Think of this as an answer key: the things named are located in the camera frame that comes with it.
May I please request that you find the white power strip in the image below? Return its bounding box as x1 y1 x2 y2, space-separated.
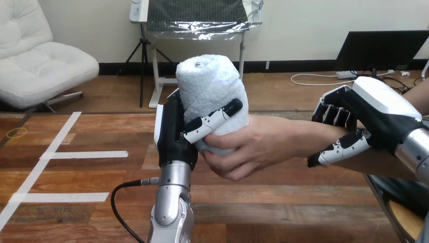
335 70 357 80

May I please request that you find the dark screen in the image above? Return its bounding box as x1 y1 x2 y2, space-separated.
334 30 429 72

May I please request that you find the tangle of cables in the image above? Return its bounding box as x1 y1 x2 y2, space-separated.
290 68 429 95

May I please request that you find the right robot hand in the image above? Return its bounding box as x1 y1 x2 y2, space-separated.
307 76 424 169

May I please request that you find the white towel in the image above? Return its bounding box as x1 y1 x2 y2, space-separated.
176 54 250 157

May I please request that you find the white desk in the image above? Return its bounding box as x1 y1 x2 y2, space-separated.
129 0 246 109

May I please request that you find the black cable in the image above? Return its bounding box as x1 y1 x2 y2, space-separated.
110 177 160 243

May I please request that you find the foil sheet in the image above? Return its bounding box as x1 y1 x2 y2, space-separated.
146 0 265 41

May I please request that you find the person's hand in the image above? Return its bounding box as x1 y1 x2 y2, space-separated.
200 114 304 182

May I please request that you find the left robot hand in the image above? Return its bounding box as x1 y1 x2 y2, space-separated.
153 88 244 171

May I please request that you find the black tripod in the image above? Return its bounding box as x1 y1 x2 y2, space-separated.
125 22 175 109

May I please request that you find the white cushioned chair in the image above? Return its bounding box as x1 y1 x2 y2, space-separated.
0 0 100 113

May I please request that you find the person's forearm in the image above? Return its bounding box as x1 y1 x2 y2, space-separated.
294 78 429 182

